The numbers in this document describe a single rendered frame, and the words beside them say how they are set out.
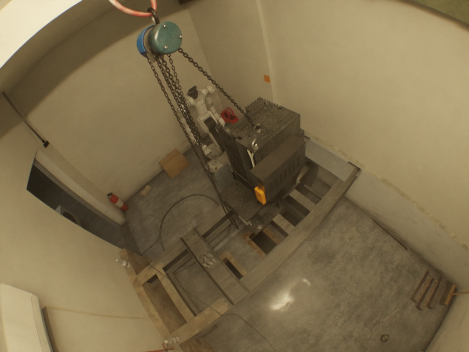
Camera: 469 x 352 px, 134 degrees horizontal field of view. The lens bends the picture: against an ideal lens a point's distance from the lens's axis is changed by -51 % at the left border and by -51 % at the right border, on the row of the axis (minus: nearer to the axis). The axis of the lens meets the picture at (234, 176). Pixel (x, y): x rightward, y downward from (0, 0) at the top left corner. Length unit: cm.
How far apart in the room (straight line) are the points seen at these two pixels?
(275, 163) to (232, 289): 121
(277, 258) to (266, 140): 110
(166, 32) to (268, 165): 101
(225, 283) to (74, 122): 286
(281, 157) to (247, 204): 68
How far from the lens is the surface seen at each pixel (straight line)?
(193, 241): 217
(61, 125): 325
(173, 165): 356
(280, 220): 204
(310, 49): 210
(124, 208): 391
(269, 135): 137
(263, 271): 192
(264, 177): 130
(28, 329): 115
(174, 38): 86
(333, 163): 246
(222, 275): 199
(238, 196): 195
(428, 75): 175
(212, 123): 267
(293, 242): 197
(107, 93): 315
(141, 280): 242
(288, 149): 144
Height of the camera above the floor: 255
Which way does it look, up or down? 52 degrees down
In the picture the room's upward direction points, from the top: 22 degrees counter-clockwise
